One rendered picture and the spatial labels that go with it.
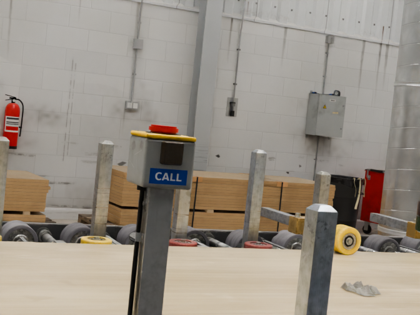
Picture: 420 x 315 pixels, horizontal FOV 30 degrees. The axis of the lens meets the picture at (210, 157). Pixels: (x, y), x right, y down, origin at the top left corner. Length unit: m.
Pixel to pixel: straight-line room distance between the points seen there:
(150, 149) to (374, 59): 9.35
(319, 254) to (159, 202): 0.26
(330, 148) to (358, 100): 0.72
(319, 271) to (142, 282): 0.27
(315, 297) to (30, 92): 7.26
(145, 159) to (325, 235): 0.31
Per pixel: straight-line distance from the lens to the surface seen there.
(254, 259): 2.01
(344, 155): 10.08
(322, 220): 1.15
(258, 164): 2.32
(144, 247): 1.04
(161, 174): 1.02
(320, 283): 1.17
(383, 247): 3.09
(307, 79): 9.70
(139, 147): 1.03
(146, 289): 1.06
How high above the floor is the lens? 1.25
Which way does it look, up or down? 3 degrees down
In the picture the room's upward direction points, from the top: 6 degrees clockwise
